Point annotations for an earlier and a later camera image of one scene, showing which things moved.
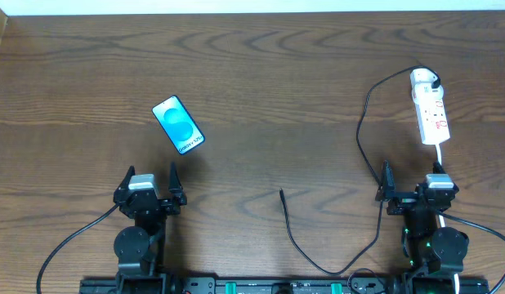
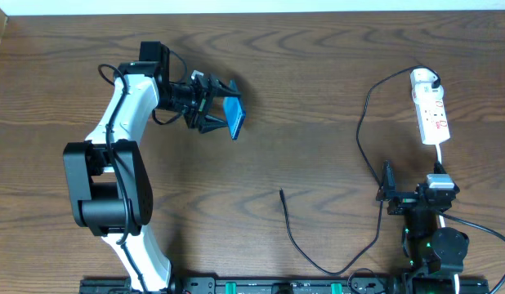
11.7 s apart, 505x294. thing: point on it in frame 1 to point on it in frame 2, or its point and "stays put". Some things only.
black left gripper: [149, 203] to [204, 103]
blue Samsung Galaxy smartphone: [178, 124] to [235, 114]
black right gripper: [413, 198] stays put
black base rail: [284, 285] stays put
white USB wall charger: [422, 80] stays put
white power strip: [432, 122] stays put
